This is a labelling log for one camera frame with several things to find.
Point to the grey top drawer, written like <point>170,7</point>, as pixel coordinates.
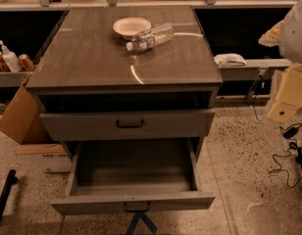
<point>128,125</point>

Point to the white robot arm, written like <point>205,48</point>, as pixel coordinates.
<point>287,36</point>

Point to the grey drawer cabinet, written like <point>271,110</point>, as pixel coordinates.
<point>88,69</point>

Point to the yellow-tan gripper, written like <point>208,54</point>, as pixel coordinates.
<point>295,36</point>

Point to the folded white cloth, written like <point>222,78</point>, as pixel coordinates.
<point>229,60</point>

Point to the grey drawer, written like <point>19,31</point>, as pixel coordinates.
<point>128,125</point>
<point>151,175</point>

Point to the red soda can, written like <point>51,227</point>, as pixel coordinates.
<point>26,62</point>

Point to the clear plastic water bottle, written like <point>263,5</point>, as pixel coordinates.
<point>147,39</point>

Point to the black bar lower left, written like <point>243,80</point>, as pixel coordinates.
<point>10,181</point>

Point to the red can at edge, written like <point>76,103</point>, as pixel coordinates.
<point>0,62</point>

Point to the brown cardboard box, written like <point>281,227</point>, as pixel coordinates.
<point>21,121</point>

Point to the white paper bowl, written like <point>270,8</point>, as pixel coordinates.
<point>128,27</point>

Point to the white printed cardboard box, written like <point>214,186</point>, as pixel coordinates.
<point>48,157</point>

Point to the black power adapter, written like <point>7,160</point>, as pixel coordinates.
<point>290,132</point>

